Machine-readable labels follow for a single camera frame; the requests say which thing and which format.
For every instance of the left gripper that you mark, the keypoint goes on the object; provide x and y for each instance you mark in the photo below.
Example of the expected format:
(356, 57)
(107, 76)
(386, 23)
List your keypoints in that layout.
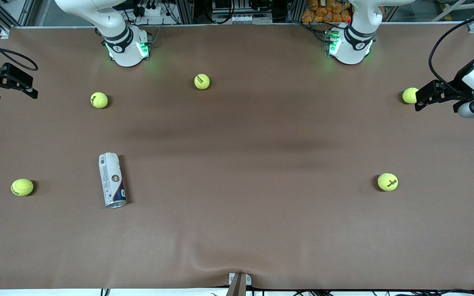
(457, 85)

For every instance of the white blue tennis ball can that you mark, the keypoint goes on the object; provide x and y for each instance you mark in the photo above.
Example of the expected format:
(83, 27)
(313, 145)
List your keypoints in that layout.
(112, 181)

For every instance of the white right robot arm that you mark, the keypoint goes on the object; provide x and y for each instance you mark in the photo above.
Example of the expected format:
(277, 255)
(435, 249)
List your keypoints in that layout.
(117, 28)

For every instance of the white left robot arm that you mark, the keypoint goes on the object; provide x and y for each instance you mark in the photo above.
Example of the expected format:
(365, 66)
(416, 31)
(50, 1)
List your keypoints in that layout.
(358, 39)

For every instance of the yellow tennis ball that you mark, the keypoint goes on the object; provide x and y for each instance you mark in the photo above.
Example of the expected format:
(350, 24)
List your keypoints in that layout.
(22, 187)
(409, 95)
(202, 81)
(387, 181)
(99, 100)

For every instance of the white tube stand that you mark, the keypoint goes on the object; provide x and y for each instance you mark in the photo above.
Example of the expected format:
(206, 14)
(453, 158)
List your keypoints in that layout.
(453, 9)

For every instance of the base connector box green light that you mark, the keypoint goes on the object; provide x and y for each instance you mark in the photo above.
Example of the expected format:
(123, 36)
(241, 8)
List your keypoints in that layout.
(144, 47)
(332, 43)

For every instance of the orange packaged goods bag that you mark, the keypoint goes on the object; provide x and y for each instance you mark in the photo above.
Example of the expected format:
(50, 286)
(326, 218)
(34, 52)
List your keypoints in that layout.
(327, 10)

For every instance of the white power strip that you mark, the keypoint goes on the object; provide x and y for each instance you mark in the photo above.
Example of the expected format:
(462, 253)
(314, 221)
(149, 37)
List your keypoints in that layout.
(151, 9)

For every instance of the brown table mat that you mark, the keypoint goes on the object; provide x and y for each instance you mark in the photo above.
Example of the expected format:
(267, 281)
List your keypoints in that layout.
(237, 213)

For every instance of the aluminium frame post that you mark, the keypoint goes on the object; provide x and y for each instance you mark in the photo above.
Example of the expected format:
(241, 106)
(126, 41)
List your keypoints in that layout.
(184, 11)
(295, 10)

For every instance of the metal clamp bracket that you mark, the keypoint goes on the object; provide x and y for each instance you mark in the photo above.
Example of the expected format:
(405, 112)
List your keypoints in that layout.
(239, 283)

